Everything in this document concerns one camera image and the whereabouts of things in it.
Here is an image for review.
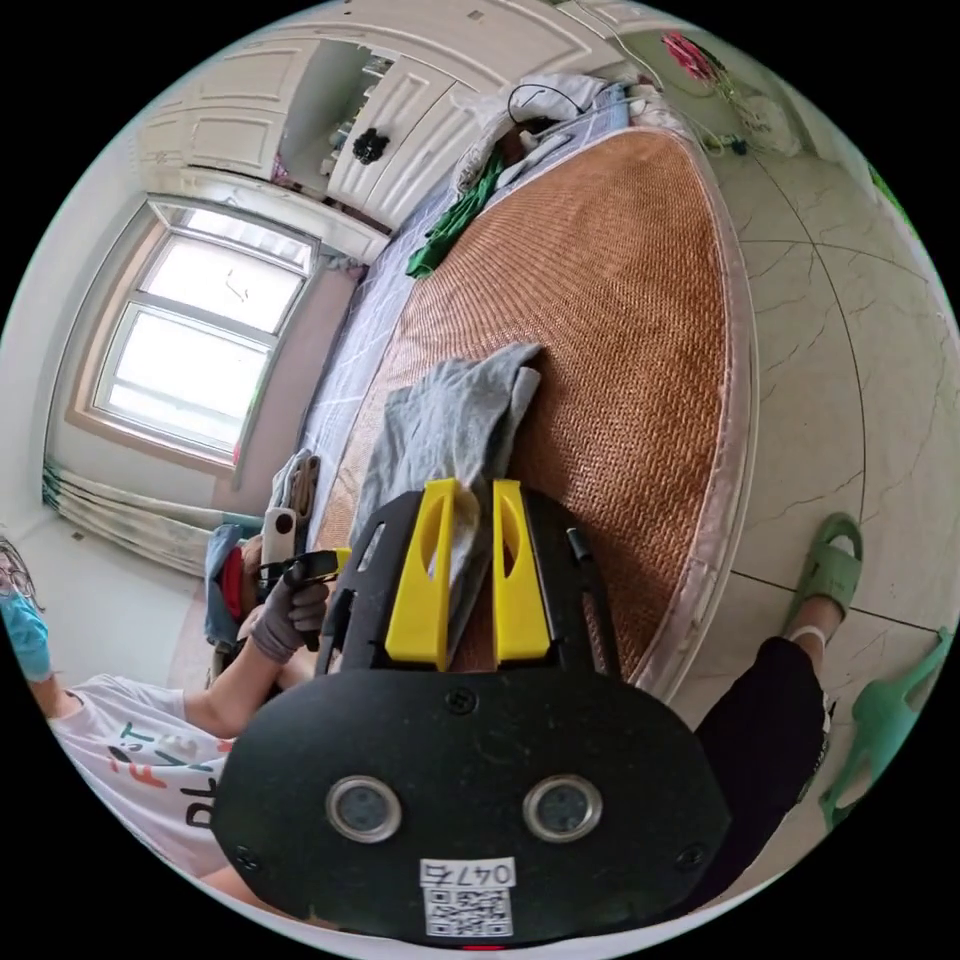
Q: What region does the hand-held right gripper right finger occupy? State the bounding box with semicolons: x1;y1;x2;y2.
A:
491;478;557;667

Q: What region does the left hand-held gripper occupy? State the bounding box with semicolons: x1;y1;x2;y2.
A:
281;548;353;652

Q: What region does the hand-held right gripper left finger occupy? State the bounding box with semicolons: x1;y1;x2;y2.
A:
384;479;459;670

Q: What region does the gray t-shirt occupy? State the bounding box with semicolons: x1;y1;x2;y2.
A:
350;342;546;670

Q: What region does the person's left forearm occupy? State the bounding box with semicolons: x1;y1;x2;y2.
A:
182;637;320;740

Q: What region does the person's left hand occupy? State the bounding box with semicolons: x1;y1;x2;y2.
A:
249;575;332;666

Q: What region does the small folded clothes stack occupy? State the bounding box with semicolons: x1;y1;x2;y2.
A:
268;447;324;528

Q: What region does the blue and red clothes heap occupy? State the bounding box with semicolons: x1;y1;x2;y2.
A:
200;522;265;648

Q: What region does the curtain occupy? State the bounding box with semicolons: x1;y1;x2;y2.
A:
41;458;265;579

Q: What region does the window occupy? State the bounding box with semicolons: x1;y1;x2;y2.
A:
65;193;325;475

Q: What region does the person's body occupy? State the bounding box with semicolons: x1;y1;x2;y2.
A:
0;512;865;913

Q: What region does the bed with woven mat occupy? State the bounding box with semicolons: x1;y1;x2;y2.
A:
296;78;760;693

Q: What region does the green plastic stool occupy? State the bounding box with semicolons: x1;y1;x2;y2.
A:
817;626;959;832

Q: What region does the white cupboard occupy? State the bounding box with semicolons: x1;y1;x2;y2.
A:
134;20;601;264

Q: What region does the white plastic bag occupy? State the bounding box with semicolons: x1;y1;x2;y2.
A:
738;93;804;157

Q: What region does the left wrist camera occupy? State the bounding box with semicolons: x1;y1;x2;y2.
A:
263;507;296;568

